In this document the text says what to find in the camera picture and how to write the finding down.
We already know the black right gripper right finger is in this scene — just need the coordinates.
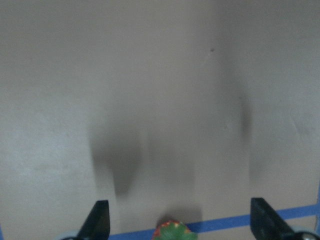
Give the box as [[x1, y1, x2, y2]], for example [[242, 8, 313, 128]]
[[250, 197, 295, 240]]

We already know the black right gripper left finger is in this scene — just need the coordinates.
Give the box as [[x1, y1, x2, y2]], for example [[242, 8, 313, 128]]
[[76, 200, 111, 240]]

